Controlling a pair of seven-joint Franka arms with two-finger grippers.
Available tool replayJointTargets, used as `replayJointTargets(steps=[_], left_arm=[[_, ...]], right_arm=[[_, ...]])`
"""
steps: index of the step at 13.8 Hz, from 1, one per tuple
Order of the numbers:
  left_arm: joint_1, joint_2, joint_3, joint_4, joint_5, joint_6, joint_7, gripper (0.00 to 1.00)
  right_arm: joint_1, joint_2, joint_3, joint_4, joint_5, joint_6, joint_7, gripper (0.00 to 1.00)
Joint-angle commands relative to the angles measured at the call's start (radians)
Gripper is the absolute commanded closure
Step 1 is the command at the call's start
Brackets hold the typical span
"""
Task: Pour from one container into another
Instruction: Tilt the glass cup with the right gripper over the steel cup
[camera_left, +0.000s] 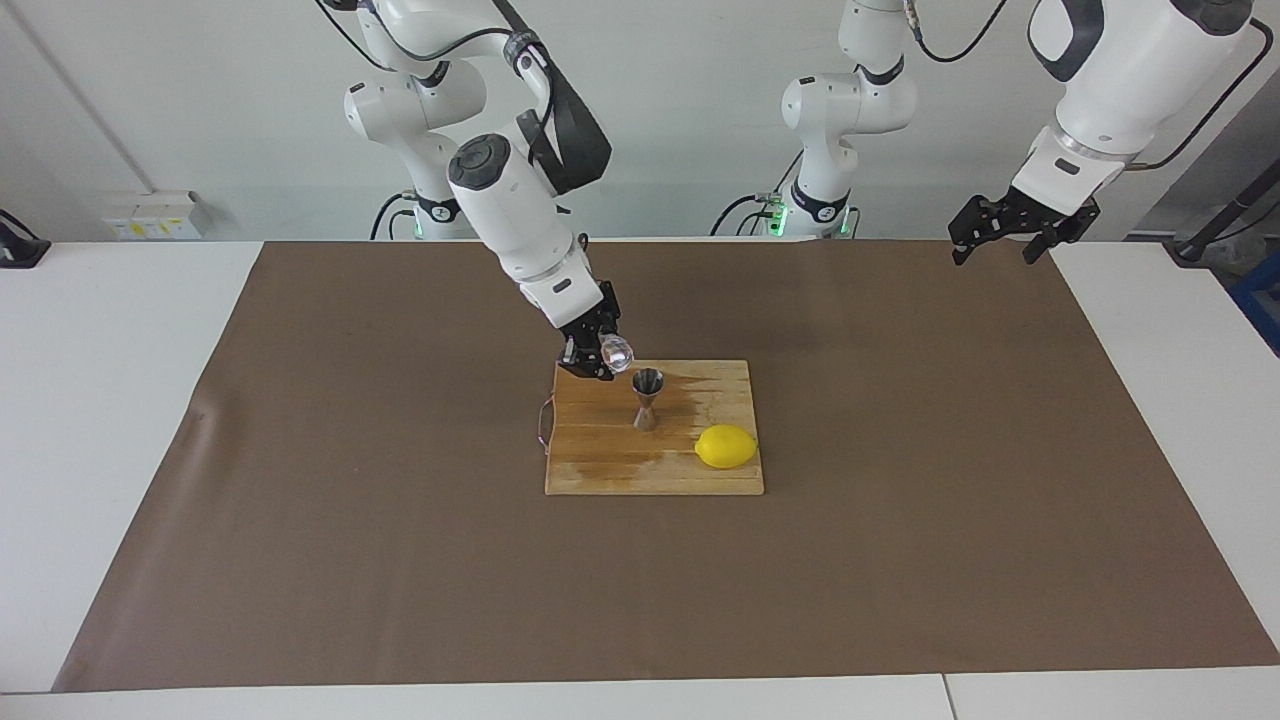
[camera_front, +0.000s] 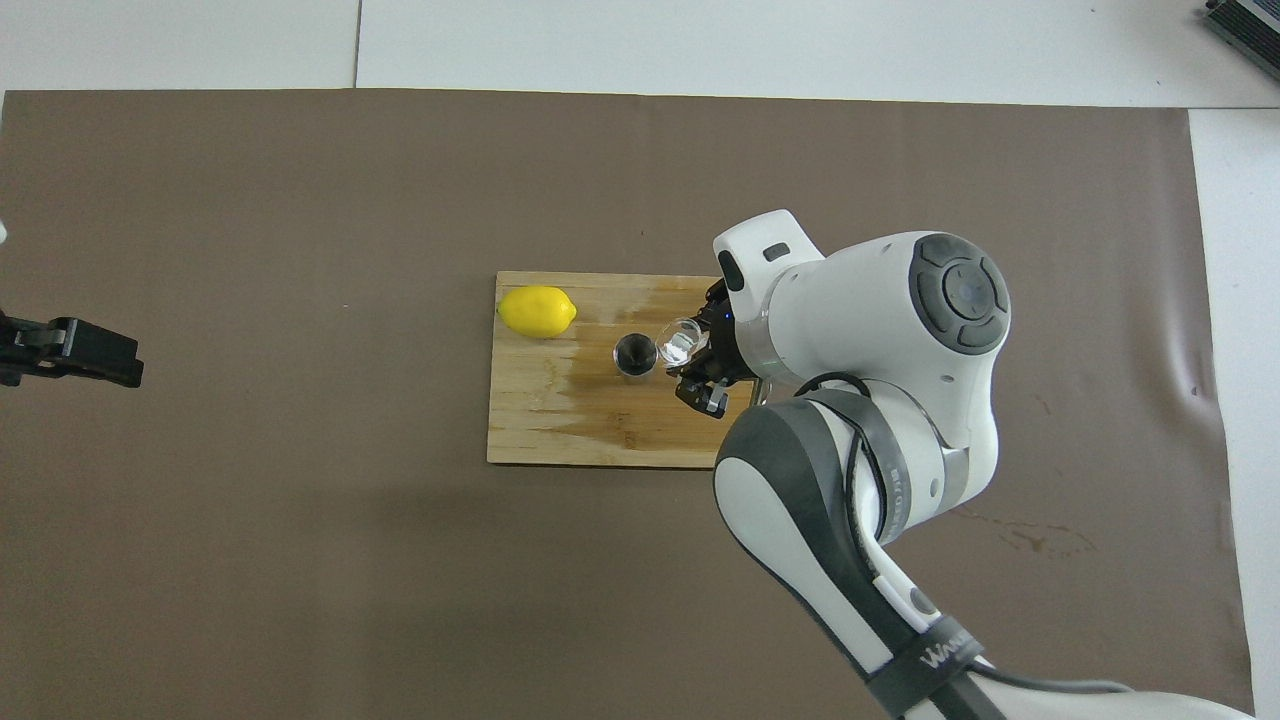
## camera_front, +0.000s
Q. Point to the yellow lemon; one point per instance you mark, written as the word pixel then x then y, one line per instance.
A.
pixel 538 311

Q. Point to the steel double jigger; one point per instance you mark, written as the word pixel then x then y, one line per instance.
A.
pixel 633 358

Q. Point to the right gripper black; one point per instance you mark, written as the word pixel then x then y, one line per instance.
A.
pixel 728 345

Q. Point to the brown paper table mat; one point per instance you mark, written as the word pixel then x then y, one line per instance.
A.
pixel 300 550

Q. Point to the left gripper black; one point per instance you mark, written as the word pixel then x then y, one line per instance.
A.
pixel 25 350

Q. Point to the wooden cutting board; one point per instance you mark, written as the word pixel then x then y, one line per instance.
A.
pixel 560 410

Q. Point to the small clear glass cup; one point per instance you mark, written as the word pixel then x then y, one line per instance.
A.
pixel 680 342

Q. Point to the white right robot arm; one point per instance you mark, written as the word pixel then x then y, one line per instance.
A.
pixel 880 330

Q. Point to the grey ribbed metal device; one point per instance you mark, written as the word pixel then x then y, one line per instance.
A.
pixel 1250 22

